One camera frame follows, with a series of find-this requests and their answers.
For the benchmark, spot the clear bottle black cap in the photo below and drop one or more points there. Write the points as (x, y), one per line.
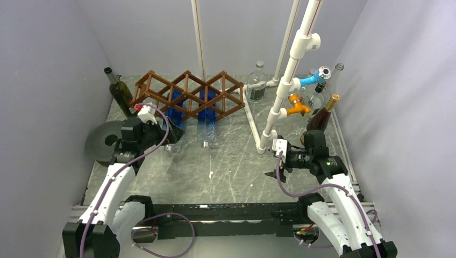
(314, 99)

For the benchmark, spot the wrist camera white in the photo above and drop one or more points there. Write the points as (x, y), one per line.
(279, 146)
(146, 113)

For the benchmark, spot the green wine bottle silver cap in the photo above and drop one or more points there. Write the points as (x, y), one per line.
(120, 93)

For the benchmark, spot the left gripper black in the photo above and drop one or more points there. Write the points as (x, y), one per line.
(175, 133)

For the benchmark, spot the dark bottle gold cap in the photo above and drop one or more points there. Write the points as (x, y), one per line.
(320, 120)

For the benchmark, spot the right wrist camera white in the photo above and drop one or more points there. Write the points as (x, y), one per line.
(279, 146)

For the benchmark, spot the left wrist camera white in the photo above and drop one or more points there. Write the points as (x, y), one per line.
(146, 113)

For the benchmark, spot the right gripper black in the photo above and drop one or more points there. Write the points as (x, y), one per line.
(282, 176)

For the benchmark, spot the white PVC pipe frame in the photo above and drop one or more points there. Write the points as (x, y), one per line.
(304, 41)

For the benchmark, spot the blue pipe valve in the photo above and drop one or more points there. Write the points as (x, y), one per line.
(321, 74)

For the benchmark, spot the tall clear wine bottle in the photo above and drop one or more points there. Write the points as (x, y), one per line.
(332, 81)

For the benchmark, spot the blue square bottle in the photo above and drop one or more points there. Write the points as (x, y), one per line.
(173, 113)
(206, 127)

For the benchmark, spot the brown wooden wine rack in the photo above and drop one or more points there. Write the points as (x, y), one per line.
(190, 95)

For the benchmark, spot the orange pipe tap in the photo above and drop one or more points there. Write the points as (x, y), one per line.
(297, 105)

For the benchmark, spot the standing clear flask bottle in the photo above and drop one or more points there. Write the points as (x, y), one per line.
(256, 84)

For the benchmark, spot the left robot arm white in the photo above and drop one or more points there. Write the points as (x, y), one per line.
(101, 229)

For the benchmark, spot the grey foam disc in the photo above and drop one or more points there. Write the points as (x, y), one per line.
(100, 143)

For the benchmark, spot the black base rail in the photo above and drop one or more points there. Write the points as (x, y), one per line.
(171, 221)

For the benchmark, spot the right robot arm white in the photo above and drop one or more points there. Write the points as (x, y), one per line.
(333, 204)

